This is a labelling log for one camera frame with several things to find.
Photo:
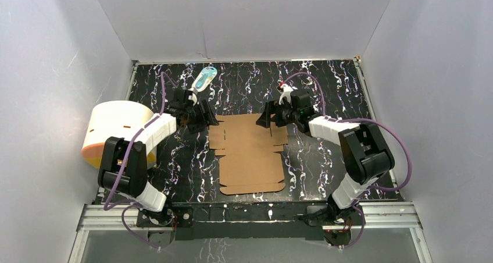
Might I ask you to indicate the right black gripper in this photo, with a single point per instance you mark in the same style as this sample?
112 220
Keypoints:
272 107

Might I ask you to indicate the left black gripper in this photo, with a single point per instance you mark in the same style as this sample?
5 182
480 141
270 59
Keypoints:
199 114

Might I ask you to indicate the brown cardboard box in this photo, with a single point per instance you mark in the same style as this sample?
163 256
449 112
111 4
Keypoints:
249 155

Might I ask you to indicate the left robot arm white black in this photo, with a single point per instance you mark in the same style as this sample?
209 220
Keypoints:
124 167

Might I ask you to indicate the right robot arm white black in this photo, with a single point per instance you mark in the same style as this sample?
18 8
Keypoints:
365 153

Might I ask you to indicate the blue white blister package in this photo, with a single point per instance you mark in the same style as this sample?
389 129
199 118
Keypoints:
204 78

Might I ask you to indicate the white orange round container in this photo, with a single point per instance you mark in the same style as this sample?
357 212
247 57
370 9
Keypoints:
121 119

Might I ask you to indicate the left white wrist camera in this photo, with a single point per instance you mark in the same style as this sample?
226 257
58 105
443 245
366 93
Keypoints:
192 95

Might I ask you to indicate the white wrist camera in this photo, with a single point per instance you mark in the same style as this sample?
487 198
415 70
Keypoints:
285 96
192 95

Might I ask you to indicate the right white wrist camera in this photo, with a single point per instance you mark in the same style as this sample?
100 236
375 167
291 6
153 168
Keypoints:
285 96

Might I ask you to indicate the aluminium front rail frame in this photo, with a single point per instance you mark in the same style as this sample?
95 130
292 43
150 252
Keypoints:
191 221

